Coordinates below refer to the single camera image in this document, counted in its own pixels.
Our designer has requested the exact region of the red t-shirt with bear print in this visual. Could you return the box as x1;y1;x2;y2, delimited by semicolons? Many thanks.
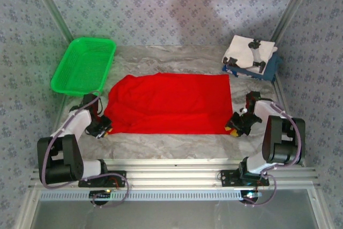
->
103;72;233;135

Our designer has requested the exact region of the green plastic basket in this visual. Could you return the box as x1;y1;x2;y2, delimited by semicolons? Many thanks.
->
50;36;117;97

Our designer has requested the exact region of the small black circuit board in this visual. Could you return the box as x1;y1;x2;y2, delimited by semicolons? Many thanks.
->
240;190;262;204
90;190;112;204

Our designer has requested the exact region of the white t-shirt with black print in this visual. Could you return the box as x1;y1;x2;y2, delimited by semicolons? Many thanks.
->
221;35;278;73

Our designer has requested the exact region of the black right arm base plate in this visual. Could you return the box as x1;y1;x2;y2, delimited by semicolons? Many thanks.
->
220;169;270;187

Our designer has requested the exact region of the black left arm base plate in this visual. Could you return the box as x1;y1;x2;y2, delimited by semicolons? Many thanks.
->
78;170;127;188

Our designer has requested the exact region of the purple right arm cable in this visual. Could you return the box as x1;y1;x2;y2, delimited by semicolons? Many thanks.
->
242;100;307;208

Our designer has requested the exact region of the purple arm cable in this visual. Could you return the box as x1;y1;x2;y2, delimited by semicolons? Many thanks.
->
242;100;307;208
37;91;130;210

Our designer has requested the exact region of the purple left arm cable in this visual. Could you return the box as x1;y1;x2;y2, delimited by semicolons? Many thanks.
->
37;91;130;210

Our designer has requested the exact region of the aluminium mounting rail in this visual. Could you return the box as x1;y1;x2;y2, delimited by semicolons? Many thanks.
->
28;159;321;189

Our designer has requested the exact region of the slotted grey cable duct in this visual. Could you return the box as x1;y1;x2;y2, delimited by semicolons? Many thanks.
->
37;189;265;202

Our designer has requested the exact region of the aluminium corner post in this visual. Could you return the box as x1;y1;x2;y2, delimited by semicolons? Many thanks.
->
28;0;75;42
269;0;320;43

